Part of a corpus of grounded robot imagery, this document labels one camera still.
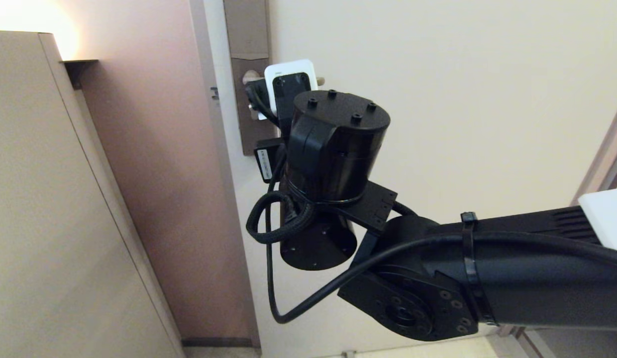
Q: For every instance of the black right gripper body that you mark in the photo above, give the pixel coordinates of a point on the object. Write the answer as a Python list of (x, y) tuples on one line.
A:
[(269, 159)]

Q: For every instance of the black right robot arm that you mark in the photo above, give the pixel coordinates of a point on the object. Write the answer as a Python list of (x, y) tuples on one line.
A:
[(512, 278)]

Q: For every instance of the small dark door latch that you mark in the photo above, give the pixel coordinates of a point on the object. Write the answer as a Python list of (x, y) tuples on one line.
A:
[(215, 93)]

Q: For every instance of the grey-brown door lock plate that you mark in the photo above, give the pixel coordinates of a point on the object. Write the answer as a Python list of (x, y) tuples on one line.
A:
[(246, 30)]

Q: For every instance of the metal floor door stopper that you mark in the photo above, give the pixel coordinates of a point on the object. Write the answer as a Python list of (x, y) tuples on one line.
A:
[(347, 354)]

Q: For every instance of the white room door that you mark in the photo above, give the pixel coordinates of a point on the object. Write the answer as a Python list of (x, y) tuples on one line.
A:
[(462, 74)]

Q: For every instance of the beige cabinet panel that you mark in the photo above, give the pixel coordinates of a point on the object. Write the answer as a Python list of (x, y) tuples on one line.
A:
[(40, 223)]

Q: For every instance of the dark wall baseboard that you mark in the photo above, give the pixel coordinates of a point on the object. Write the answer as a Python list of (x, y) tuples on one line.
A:
[(214, 342)]

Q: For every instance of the dark wall lamp shelf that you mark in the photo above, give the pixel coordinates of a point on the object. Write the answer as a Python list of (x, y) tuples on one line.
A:
[(78, 67)]

